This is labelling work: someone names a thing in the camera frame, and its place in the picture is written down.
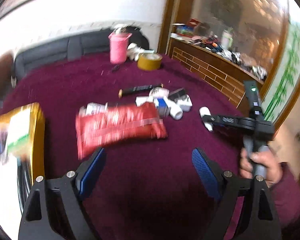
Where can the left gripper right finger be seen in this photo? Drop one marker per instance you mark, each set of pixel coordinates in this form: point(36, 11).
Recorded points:
point(258, 218)

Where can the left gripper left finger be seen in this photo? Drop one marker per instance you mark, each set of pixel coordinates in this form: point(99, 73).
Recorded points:
point(54, 208)

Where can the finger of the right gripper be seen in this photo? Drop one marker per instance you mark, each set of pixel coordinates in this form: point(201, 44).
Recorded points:
point(208, 121)

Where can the red foil snack bag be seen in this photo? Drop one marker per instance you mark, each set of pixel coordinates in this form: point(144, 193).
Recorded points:
point(118, 124)

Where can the black marker gold cap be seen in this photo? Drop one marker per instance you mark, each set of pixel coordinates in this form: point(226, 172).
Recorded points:
point(137, 89)

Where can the small white bottle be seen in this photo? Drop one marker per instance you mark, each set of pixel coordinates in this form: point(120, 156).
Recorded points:
point(205, 111)

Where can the person's right hand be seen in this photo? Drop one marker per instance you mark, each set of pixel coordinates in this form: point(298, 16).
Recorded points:
point(267, 159)

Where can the wooden side cabinet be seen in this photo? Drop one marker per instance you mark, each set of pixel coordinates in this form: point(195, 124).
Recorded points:
point(218, 72)

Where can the white medicine boxes pile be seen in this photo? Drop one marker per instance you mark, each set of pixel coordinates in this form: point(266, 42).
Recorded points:
point(173, 103)

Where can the yellow tray with white base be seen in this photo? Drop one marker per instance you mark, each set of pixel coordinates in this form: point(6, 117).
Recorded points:
point(21, 162)

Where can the yellow tape roll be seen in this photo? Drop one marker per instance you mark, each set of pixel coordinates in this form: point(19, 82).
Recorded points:
point(149, 61)

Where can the clutter on cabinet top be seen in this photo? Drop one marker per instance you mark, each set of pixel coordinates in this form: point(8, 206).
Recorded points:
point(199, 34)

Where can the white object behind bottle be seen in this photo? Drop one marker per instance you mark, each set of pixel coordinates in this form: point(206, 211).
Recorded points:
point(133, 51)

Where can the pink knitted bottle sleeve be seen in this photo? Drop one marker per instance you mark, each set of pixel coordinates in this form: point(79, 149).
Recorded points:
point(118, 47)

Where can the black leather sofa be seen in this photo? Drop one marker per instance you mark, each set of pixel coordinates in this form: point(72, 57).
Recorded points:
point(67, 48)

